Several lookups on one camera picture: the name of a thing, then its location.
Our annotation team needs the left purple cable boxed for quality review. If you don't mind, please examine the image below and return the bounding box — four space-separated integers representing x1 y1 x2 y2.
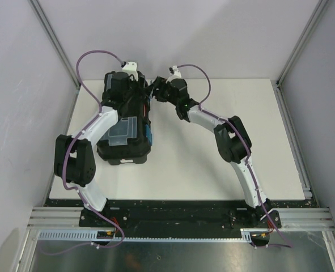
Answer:
39 50 125 256

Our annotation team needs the black plastic toolbox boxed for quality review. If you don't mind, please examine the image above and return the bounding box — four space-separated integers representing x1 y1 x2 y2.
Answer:
97 71 152 165

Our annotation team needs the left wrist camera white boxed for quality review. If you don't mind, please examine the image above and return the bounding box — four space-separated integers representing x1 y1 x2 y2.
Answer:
122 61 138 81

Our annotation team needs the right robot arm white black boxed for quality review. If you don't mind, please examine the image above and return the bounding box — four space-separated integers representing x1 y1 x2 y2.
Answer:
147 77 273 227

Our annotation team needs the purple cable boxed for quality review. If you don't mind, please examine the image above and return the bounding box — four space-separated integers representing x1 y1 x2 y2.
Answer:
39 50 125 256
175 63 294 249

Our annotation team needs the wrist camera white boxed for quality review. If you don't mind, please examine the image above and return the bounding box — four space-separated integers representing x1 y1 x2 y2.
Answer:
167 66 182 82
122 61 138 81

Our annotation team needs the grey slotted cable duct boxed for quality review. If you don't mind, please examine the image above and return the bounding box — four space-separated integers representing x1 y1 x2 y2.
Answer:
39 229 269 243

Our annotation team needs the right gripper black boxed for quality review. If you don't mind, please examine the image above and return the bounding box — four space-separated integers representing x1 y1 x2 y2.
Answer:
146 77 178 107

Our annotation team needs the right aluminium frame post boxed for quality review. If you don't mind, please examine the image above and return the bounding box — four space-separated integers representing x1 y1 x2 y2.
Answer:
276 0 331 86

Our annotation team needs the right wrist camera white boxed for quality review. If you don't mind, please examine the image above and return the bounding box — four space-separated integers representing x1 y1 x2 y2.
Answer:
167 66 182 82

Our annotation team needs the left aluminium frame post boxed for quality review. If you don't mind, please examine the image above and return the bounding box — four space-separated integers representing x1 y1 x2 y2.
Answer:
28 0 81 87

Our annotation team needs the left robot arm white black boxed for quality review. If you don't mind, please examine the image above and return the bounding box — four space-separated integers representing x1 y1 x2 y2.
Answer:
54 71 152 227

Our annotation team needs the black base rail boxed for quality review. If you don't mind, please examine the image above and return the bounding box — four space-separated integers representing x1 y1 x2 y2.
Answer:
79 200 282 238

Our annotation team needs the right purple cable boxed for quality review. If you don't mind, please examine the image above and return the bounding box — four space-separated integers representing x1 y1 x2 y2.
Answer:
175 63 294 249

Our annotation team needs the aluminium frame post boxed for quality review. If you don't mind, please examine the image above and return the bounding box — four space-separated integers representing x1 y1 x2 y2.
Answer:
28 0 81 87
276 0 331 86

